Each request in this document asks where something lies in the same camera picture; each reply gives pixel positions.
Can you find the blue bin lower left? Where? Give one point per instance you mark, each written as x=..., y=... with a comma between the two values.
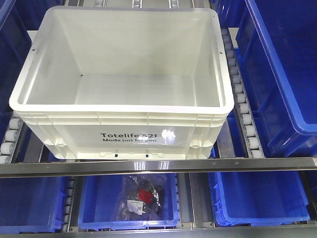
x=31, y=205

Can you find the clear bag of parts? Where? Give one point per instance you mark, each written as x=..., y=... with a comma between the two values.
x=141, y=197

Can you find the large blue bin upper right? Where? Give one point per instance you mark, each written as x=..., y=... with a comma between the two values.
x=277, y=40

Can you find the blue bin with bagged parts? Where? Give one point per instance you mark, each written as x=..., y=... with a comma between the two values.
x=98, y=203

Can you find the blue bin upper left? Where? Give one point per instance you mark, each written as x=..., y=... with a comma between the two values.
x=15, y=44

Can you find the white roller track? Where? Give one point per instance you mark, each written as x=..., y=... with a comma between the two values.
x=68, y=203
x=10, y=140
x=242, y=108

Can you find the blue bin lower right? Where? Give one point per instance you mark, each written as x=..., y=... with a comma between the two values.
x=270, y=198

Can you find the white Totelife plastic bin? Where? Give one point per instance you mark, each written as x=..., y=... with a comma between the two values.
x=126, y=83

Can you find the left white roller track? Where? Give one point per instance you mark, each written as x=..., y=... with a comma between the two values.
x=10, y=140

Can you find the right white roller track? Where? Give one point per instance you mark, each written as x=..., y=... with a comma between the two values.
x=242, y=108

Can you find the lower white roller track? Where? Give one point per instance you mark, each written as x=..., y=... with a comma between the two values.
x=68, y=203

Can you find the steel shelf front rail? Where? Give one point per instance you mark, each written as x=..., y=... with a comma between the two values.
x=91, y=168

